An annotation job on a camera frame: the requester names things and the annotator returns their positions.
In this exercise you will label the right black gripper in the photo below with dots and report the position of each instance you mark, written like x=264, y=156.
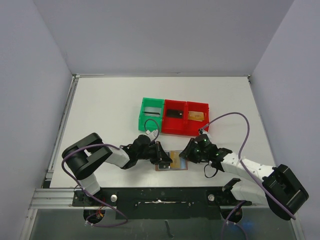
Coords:
x=190, y=150

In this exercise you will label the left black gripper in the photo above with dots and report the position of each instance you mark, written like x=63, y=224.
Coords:
x=160, y=156

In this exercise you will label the tan leather card holder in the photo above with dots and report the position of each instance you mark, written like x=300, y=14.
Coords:
x=184, y=163

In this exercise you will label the red double plastic bin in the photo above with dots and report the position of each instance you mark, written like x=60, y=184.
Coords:
x=183, y=126

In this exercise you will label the green plastic bin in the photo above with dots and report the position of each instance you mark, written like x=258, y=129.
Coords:
x=150, y=122

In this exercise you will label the gold card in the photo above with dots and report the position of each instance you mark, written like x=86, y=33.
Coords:
x=176, y=161
x=196, y=116

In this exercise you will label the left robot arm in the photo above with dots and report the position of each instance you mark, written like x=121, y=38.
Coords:
x=84, y=157

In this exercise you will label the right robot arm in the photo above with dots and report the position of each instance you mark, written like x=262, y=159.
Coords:
x=278, y=187

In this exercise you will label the black card in red bin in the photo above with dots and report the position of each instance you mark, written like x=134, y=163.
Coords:
x=174, y=113

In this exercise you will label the silver card in green bin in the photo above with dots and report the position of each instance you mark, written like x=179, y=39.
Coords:
x=152, y=111

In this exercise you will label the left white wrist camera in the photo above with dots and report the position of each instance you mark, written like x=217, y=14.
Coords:
x=152, y=134

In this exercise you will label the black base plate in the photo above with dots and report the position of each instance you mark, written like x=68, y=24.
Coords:
x=157, y=212

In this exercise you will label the aluminium left rail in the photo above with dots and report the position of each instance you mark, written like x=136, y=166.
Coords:
x=62, y=126

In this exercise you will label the aluminium rail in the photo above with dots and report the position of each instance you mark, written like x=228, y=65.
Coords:
x=132, y=197
x=62, y=126

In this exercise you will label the aluminium front rail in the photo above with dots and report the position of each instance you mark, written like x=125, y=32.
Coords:
x=132, y=197

